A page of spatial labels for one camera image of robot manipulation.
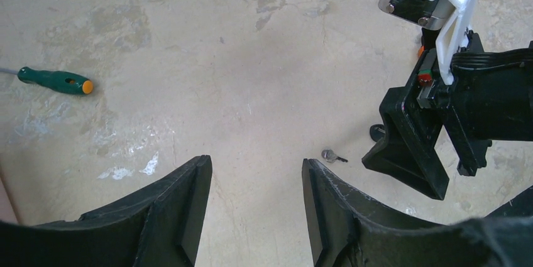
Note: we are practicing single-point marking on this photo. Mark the orange black padlock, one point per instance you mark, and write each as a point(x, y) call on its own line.
point(377, 132)

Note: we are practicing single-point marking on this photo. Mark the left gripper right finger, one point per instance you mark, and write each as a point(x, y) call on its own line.
point(349, 228)

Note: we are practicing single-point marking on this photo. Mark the small silver key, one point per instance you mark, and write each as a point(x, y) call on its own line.
point(330, 156)

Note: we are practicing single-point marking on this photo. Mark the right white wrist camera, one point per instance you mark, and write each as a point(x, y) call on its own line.
point(451, 19)

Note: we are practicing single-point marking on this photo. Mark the green handled screwdriver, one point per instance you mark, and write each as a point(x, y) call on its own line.
point(58, 81)

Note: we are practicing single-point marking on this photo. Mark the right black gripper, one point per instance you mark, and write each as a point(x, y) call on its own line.
point(490, 99)

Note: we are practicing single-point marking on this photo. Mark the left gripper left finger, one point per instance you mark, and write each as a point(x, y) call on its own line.
point(157, 225)

